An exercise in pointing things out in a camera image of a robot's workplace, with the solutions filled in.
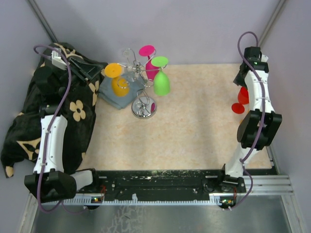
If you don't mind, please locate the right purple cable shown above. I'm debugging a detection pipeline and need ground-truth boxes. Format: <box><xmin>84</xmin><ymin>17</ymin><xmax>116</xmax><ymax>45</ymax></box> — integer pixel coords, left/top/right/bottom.
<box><xmin>229</xmin><ymin>31</ymin><xmax>267</xmax><ymax>211</ymax></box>

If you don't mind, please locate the white slotted cable duct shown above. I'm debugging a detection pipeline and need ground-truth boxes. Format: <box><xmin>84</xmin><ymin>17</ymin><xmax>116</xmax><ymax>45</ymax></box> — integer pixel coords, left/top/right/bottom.
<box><xmin>60</xmin><ymin>195</ymin><xmax>223</xmax><ymax>206</ymax></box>

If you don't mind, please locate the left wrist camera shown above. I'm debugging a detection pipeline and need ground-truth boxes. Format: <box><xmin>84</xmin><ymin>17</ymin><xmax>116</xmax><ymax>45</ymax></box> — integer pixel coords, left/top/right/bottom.
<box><xmin>51</xmin><ymin>49</ymin><xmax>67</xmax><ymax>70</ymax></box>

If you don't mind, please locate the pink plastic wine glass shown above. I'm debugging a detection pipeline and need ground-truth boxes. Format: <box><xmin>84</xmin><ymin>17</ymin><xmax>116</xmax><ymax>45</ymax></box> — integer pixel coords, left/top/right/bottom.
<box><xmin>138</xmin><ymin>45</ymin><xmax>159</xmax><ymax>81</ymax></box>

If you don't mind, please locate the black floral blanket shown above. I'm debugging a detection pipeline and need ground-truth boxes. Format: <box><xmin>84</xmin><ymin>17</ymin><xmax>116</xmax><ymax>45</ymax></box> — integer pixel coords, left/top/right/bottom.
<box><xmin>0</xmin><ymin>42</ymin><xmax>109</xmax><ymax>179</ymax></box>

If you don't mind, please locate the green plastic wine glass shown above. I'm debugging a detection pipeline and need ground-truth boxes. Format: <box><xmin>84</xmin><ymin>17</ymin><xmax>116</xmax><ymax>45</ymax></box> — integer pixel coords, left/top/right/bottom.
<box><xmin>151</xmin><ymin>56</ymin><xmax>171</xmax><ymax>96</ymax></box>

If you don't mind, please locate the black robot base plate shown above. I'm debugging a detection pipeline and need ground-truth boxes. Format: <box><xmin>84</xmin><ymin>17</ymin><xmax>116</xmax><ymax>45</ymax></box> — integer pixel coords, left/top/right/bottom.
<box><xmin>79</xmin><ymin>169</ymin><xmax>246</xmax><ymax>201</ymax></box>

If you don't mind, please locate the grey folded cloth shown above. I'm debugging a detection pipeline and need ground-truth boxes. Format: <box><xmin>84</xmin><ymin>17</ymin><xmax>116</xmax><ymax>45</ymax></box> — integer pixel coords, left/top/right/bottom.
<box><xmin>98</xmin><ymin>76</ymin><xmax>145</xmax><ymax>110</ymax></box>

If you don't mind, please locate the red plastic wine glass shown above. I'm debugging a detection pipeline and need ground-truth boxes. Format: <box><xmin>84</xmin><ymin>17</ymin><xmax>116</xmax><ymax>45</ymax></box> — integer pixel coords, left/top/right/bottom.
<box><xmin>231</xmin><ymin>87</ymin><xmax>249</xmax><ymax>114</ymax></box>

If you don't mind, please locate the chrome wine glass rack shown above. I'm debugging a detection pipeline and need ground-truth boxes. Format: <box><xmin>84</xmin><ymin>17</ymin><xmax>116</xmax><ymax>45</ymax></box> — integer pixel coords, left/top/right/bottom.
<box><xmin>118</xmin><ymin>57</ymin><xmax>157</xmax><ymax>119</ymax></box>

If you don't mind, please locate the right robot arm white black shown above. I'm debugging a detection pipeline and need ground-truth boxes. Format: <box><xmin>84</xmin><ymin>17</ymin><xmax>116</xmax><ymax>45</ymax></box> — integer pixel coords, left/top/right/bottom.
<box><xmin>217</xmin><ymin>47</ymin><xmax>282</xmax><ymax>192</ymax></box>

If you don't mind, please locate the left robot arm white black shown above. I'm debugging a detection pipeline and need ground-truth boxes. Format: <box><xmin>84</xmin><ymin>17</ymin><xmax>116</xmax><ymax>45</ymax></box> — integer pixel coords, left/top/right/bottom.
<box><xmin>24</xmin><ymin>65</ymin><xmax>101</xmax><ymax>203</ymax></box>

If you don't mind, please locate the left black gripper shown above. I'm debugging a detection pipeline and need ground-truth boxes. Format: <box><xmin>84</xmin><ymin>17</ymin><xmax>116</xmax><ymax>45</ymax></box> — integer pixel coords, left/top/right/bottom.
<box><xmin>56</xmin><ymin>57</ymin><xmax>104</xmax><ymax>96</ymax></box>

